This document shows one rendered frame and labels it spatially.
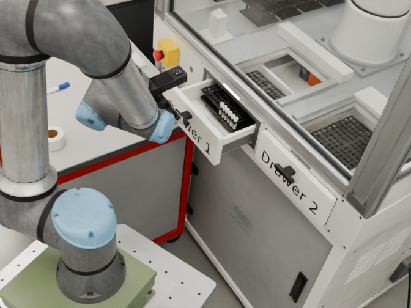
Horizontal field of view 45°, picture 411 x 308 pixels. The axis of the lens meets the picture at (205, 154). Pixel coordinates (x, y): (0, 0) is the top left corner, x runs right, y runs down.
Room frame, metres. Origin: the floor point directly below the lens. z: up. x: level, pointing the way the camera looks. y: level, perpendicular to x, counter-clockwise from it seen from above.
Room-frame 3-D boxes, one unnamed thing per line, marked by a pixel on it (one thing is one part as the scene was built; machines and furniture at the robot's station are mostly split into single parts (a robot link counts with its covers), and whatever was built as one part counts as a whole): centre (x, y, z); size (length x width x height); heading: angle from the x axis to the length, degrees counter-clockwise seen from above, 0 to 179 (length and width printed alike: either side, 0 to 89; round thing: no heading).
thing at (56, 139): (1.03, 0.46, 0.78); 0.07 x 0.07 x 0.04
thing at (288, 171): (0.91, -0.22, 0.91); 0.07 x 0.04 x 0.01; 40
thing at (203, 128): (1.09, 0.05, 0.87); 0.29 x 0.02 x 0.11; 40
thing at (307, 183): (0.93, -0.24, 0.87); 0.29 x 0.02 x 0.11; 40
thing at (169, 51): (1.41, 0.18, 0.88); 0.07 x 0.05 x 0.07; 40
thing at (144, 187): (1.30, 0.45, 0.38); 0.62 x 0.58 x 0.76; 40
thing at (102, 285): (0.56, 0.21, 0.91); 0.15 x 0.15 x 0.10
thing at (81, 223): (0.56, 0.22, 1.03); 0.13 x 0.12 x 0.14; 72
